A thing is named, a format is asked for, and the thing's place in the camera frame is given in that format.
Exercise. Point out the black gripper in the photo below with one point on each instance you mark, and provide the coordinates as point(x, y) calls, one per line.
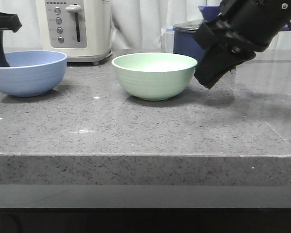
point(230, 39)
point(8, 22)

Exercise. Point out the blue bowl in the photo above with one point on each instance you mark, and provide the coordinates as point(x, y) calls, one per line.
point(32, 73)

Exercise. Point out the green bowl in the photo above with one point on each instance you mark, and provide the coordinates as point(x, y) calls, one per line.
point(154, 76)

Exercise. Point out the dark blue saucepan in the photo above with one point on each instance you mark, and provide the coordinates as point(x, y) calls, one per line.
point(185, 43)

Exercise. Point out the glass pot lid blue knob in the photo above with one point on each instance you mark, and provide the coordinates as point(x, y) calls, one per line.
point(208, 13)

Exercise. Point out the clear plastic container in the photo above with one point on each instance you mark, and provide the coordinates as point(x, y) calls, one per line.
point(167, 39)

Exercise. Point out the cream toaster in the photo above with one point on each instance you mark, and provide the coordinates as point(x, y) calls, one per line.
point(79, 28)

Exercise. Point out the white curtain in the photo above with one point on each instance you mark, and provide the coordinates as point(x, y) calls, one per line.
point(136, 24)

